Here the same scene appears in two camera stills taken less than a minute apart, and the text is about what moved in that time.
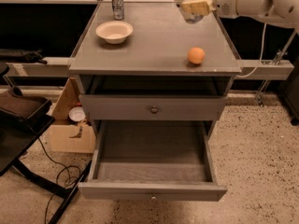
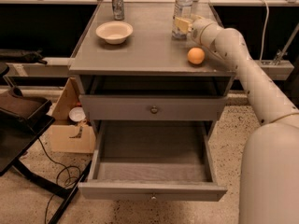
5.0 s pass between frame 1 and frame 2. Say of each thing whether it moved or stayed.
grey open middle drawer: stayed
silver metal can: stayed
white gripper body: moved
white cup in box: stayed
